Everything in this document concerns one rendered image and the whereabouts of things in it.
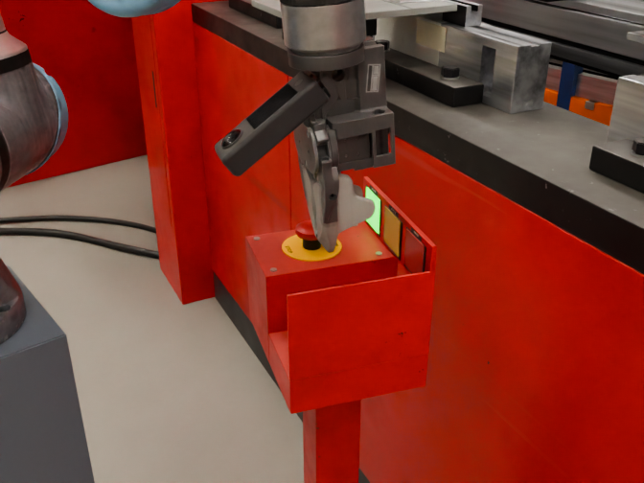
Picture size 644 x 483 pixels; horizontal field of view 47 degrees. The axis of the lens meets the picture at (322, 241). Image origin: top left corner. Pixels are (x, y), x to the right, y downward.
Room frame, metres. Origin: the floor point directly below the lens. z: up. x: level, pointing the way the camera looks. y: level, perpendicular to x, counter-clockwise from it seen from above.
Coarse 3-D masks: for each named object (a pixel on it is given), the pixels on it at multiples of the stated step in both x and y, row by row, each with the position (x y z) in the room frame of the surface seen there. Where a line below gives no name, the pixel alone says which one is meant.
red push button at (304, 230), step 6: (300, 222) 0.79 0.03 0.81; (306, 222) 0.78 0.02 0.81; (300, 228) 0.77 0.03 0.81; (306, 228) 0.77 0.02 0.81; (312, 228) 0.77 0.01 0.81; (300, 234) 0.76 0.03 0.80; (306, 234) 0.76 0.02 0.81; (312, 234) 0.76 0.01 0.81; (306, 240) 0.77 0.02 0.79; (312, 240) 0.76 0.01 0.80; (306, 246) 0.77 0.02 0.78; (312, 246) 0.77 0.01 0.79; (318, 246) 0.77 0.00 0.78
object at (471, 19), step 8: (448, 0) 1.18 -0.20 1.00; (456, 0) 1.19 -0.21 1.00; (464, 0) 1.18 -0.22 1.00; (464, 8) 1.14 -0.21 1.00; (472, 8) 1.15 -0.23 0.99; (480, 8) 1.14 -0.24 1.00; (448, 16) 1.17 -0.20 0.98; (456, 16) 1.15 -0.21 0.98; (464, 16) 1.13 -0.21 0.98; (472, 16) 1.14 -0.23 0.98; (480, 16) 1.14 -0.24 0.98; (456, 24) 1.15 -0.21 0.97; (464, 24) 1.13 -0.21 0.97; (472, 24) 1.14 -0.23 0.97; (480, 24) 1.14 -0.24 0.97
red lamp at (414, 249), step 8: (408, 232) 0.71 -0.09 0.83; (408, 240) 0.71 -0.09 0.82; (416, 240) 0.70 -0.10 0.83; (408, 248) 0.71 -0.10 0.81; (416, 248) 0.69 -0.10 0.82; (424, 248) 0.68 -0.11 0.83; (408, 256) 0.71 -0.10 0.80; (416, 256) 0.69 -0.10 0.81; (408, 264) 0.71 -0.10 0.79; (416, 264) 0.69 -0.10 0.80; (416, 272) 0.69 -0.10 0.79
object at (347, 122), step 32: (288, 64) 0.68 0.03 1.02; (320, 64) 0.65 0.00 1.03; (352, 64) 0.65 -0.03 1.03; (384, 64) 0.68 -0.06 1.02; (352, 96) 0.68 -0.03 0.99; (384, 96) 0.68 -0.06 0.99; (320, 128) 0.65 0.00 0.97; (352, 128) 0.65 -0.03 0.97; (384, 128) 0.67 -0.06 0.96; (352, 160) 0.66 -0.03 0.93; (384, 160) 0.66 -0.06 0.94
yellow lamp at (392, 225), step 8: (384, 216) 0.78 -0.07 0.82; (392, 216) 0.76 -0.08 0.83; (384, 224) 0.78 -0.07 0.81; (392, 224) 0.76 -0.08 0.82; (400, 224) 0.74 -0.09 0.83; (384, 232) 0.78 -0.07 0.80; (392, 232) 0.76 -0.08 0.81; (400, 232) 0.74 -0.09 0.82; (384, 240) 0.78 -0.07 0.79; (392, 240) 0.76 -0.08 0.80; (392, 248) 0.75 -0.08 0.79
